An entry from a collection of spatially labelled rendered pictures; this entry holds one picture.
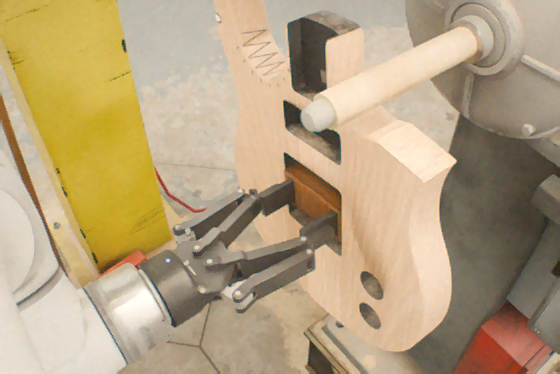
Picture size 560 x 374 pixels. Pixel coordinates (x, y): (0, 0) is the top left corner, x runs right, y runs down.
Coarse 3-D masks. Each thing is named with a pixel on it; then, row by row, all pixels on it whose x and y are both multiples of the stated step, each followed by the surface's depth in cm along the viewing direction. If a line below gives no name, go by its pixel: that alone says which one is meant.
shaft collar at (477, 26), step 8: (472, 16) 52; (456, 24) 52; (464, 24) 52; (472, 24) 51; (480, 24) 51; (472, 32) 51; (480, 32) 51; (488, 32) 51; (480, 40) 51; (488, 40) 51; (480, 48) 51; (488, 48) 52; (472, 56) 53; (480, 56) 52
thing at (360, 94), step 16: (448, 32) 51; (464, 32) 51; (416, 48) 49; (432, 48) 49; (448, 48) 50; (464, 48) 51; (384, 64) 47; (400, 64) 47; (416, 64) 48; (432, 64) 49; (448, 64) 50; (352, 80) 46; (368, 80) 46; (384, 80) 46; (400, 80) 47; (416, 80) 48; (320, 96) 45; (336, 96) 44; (352, 96) 45; (368, 96) 46; (384, 96) 47; (336, 112) 44; (352, 112) 45
